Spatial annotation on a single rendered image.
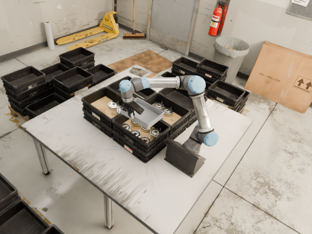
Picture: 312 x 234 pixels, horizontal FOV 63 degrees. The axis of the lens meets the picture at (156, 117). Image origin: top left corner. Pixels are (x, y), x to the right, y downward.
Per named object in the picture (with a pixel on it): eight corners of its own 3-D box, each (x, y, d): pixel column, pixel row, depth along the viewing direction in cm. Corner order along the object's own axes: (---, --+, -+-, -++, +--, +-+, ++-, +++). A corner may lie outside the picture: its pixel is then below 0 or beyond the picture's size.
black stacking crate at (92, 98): (135, 115, 235) (135, 105, 228) (111, 130, 216) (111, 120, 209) (106, 96, 252) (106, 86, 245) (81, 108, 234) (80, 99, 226)
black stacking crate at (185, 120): (188, 121, 236) (191, 111, 229) (169, 137, 218) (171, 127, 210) (156, 101, 254) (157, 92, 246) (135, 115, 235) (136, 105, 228)
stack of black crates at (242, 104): (245, 105, 382) (250, 92, 368) (237, 114, 363) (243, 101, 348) (221, 94, 398) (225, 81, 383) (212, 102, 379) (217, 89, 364)
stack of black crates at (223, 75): (222, 93, 399) (231, 68, 370) (212, 102, 377) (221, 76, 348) (198, 82, 416) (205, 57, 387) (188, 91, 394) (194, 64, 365)
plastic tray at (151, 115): (163, 117, 199) (164, 112, 196) (147, 129, 186) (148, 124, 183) (137, 102, 210) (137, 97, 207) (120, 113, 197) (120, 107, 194)
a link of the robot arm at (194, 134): (198, 140, 213) (206, 126, 212) (205, 145, 200) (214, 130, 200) (187, 134, 208) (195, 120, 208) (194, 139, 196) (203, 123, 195)
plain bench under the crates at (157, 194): (233, 163, 311) (253, 120, 266) (156, 279, 207) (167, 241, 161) (133, 106, 375) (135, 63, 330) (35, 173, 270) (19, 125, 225)
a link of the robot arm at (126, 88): (133, 84, 161) (120, 89, 159) (135, 96, 170) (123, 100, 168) (129, 76, 165) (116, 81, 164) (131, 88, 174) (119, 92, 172)
